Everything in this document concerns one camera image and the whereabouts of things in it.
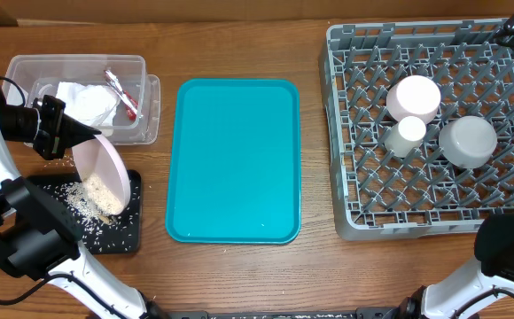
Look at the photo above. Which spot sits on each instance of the black tray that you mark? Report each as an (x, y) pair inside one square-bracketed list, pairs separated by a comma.
[(101, 234)]

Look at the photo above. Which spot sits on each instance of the teal serving tray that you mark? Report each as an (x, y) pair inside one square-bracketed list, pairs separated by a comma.
[(235, 169)]

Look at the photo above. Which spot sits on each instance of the red snack wrapper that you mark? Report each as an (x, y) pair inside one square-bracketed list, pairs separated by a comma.
[(130, 103)]

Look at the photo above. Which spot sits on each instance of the grey dishwasher rack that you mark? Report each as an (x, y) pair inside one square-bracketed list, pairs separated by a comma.
[(378, 196)]

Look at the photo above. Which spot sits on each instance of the white cup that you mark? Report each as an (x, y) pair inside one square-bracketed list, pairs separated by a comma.
[(405, 136)]

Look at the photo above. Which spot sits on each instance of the white napkin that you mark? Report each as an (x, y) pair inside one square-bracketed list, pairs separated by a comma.
[(92, 105)]

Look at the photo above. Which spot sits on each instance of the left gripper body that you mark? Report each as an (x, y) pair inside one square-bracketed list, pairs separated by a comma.
[(47, 142)]

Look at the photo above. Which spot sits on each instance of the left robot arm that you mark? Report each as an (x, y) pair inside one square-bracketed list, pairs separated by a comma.
[(39, 237)]

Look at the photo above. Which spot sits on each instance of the clear plastic bin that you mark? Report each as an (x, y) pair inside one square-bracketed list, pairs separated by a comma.
[(40, 75)]

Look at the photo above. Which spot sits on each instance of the grey bowl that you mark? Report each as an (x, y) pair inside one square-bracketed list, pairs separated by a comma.
[(468, 142)]

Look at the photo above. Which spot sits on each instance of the large white plate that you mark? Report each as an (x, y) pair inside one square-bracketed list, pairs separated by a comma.
[(104, 176)]

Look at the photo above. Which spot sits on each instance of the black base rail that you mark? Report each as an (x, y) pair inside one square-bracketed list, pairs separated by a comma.
[(359, 313)]

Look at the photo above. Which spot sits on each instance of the small pink bowl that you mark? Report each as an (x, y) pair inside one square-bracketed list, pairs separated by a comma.
[(416, 96)]

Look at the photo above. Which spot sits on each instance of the spilled rice pile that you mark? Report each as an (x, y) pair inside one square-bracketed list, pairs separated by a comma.
[(107, 225)]

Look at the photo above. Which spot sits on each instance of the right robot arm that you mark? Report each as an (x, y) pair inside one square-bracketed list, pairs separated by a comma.
[(485, 278)]

